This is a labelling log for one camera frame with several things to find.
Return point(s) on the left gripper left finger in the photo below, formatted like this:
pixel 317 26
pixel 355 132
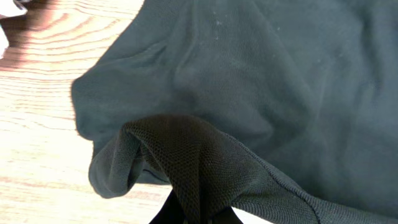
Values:
pixel 171 212

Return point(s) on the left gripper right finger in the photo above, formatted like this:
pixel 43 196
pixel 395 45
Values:
pixel 226 216

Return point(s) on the black polo shirt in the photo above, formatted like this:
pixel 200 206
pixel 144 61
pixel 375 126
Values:
pixel 284 109

